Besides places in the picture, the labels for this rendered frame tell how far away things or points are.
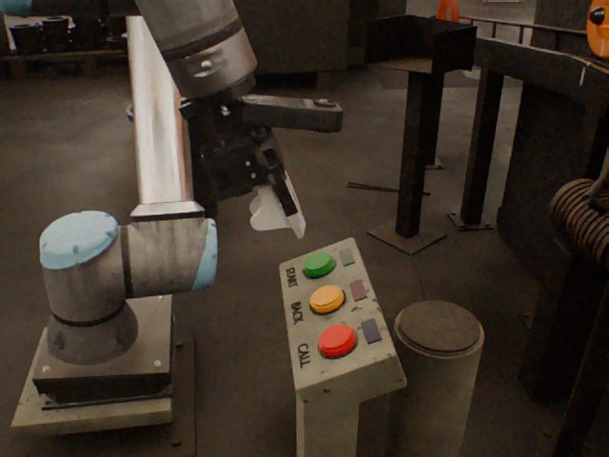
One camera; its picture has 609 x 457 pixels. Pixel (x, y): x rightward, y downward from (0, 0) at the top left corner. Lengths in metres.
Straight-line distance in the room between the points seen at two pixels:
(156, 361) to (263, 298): 0.56
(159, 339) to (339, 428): 0.63
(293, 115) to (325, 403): 0.31
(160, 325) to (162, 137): 0.43
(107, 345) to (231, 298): 0.57
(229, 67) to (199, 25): 0.05
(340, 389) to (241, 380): 0.86
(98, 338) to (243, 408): 0.38
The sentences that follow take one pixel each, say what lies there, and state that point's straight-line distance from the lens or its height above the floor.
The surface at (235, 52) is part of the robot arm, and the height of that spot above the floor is 0.88.
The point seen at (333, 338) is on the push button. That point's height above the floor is 0.61.
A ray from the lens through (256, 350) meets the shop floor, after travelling 1.53.
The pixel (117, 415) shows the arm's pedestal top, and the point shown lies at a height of 0.12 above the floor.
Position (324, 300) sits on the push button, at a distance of 0.67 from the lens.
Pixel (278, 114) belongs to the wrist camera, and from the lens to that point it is 0.63.
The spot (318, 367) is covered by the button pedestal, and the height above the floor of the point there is 0.59.
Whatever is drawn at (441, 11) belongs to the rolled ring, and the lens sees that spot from 2.53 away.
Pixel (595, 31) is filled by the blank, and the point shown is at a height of 0.78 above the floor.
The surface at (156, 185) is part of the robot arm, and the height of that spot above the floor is 0.54.
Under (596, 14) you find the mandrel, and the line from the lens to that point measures 1.45.
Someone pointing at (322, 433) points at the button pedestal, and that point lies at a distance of 0.76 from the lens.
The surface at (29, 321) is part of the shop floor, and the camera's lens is 1.79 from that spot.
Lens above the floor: 1.01
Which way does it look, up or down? 29 degrees down
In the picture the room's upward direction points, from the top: straight up
